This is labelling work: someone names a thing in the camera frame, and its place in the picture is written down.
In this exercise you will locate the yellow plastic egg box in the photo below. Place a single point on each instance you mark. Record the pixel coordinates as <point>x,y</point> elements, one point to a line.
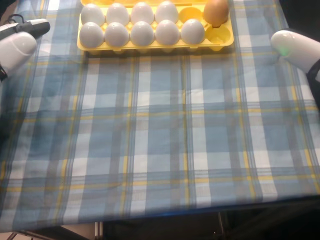
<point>190,12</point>

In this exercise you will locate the yellow-brown toy egg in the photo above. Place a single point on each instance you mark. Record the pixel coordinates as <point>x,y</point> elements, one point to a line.
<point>216,11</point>

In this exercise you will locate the blue plaid tablecloth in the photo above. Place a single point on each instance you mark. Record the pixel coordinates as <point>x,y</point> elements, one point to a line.
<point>160,125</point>

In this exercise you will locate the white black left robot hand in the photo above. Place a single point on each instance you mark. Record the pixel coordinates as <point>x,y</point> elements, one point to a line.
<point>40,25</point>

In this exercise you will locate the metal table leg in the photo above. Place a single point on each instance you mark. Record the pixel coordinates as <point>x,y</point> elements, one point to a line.
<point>98,230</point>
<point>221,226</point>

